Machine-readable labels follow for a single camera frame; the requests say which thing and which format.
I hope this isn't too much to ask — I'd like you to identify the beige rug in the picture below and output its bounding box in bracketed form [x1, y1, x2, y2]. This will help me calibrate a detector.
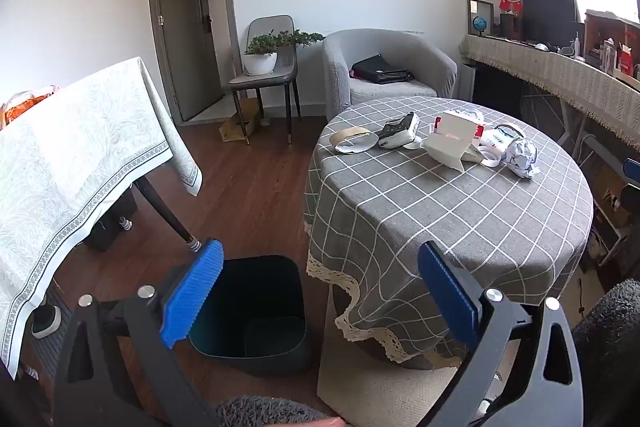
[316, 287, 501, 427]

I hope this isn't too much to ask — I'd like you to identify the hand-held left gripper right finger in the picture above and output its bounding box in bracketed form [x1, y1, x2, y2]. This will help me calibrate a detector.
[417, 241, 585, 427]

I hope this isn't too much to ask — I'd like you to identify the grey chair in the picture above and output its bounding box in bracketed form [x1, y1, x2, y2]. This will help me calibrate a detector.
[222, 14, 302, 145]

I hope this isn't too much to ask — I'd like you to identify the red and white carton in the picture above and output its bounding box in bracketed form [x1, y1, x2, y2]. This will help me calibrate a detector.
[432, 109, 487, 142]

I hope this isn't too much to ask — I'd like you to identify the brown cardboard box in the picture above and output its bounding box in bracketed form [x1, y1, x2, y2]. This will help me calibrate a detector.
[220, 98, 262, 142]

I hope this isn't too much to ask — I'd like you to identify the brown open box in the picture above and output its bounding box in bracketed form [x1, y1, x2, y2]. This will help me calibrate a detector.
[585, 9, 640, 75]

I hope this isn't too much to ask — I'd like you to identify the white patterned tablecloth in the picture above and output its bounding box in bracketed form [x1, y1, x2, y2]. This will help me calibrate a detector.
[0, 56, 203, 380]

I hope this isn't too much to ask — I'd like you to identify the potted plant white pot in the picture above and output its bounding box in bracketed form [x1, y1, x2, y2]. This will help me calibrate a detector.
[243, 30, 326, 76]

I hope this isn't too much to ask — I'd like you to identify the black bag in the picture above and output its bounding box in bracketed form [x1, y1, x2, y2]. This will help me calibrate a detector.
[350, 54, 415, 85]

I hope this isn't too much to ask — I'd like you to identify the black monitor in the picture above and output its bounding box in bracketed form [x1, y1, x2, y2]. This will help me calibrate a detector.
[522, 0, 577, 45]

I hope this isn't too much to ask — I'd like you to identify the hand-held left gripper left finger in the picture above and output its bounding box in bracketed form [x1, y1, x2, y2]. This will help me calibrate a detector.
[52, 238, 224, 427]

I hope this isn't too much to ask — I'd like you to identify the person's right forearm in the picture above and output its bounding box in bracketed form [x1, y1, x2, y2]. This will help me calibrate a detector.
[570, 278, 640, 427]

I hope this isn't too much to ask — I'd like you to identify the white paper ball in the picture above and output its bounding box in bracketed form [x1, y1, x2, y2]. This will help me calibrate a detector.
[502, 139, 541, 179]

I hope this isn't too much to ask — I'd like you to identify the dark sneaker white sole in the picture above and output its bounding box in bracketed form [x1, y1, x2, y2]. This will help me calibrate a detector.
[31, 304, 63, 340]

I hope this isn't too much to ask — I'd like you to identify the long desk beige cloth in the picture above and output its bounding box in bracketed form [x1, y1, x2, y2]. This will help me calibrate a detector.
[460, 34, 640, 152]

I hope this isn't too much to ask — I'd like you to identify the grey armchair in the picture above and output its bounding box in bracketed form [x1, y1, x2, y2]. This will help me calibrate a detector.
[322, 29, 458, 120]

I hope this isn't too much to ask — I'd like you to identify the person's left forearm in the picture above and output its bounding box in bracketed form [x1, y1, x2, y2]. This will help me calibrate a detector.
[215, 396, 331, 427]

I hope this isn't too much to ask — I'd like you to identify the dark teal trash bin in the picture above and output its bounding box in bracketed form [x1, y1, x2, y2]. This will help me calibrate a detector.
[187, 255, 313, 375]

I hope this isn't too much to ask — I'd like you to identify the picture frame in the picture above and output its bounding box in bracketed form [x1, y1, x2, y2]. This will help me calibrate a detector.
[467, 0, 495, 38]

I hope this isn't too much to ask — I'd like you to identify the dark ribbed floor mat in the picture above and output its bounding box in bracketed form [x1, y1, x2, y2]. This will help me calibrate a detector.
[20, 279, 76, 378]

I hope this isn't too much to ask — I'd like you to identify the black and white packet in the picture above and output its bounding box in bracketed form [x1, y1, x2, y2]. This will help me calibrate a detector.
[377, 112, 423, 151]

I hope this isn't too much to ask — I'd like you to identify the grey checked tablecloth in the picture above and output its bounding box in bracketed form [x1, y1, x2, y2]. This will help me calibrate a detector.
[304, 97, 595, 365]

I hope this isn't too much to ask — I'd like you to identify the white paper cup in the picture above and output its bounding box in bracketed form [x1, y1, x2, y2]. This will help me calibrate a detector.
[482, 124, 526, 152]

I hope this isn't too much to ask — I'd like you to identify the grey door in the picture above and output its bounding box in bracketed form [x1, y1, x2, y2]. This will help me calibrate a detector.
[147, 0, 236, 125]

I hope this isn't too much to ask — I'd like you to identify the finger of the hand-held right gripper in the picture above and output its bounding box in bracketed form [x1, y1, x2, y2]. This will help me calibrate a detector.
[621, 158, 640, 212]

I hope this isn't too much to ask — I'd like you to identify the white paper box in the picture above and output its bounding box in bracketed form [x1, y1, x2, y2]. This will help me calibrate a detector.
[422, 129, 481, 172]

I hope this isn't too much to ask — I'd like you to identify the dark box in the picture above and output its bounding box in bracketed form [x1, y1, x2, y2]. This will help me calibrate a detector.
[82, 192, 138, 253]

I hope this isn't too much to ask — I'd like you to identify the orange plastic bag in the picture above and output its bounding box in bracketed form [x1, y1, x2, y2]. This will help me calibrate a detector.
[0, 86, 61, 128]

